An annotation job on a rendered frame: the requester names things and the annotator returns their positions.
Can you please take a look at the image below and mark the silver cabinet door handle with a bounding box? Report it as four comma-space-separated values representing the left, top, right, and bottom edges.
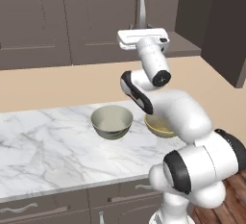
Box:
139, 0, 148, 28

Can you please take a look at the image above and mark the brown corner wall cabinet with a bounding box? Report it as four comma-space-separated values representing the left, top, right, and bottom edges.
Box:
137, 0, 217, 59

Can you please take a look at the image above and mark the brown drawer front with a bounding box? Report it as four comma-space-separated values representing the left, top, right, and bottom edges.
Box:
87, 178, 163, 209
0, 188, 91, 224

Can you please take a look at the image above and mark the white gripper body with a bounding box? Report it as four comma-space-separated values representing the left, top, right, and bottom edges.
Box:
116, 27, 169, 50

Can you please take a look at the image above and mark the brown wall cabinet door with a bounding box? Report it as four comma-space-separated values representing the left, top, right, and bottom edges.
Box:
61, 0, 140, 66
0, 0, 72, 71

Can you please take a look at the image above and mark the silver drawer handle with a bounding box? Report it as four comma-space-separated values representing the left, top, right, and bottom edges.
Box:
135, 184, 155, 191
0, 202, 39, 214

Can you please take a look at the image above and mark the brown base cabinet door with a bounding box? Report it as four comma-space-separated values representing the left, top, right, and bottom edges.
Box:
89, 195, 165, 224

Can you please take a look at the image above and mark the dark brown tall cabinet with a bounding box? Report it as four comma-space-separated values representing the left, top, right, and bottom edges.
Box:
200, 0, 246, 89

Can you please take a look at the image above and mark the yellow bowl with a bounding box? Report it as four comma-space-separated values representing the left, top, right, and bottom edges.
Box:
143, 112, 178, 139

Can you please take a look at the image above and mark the grey-green bowl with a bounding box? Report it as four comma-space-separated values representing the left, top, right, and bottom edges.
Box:
90, 105, 135, 140

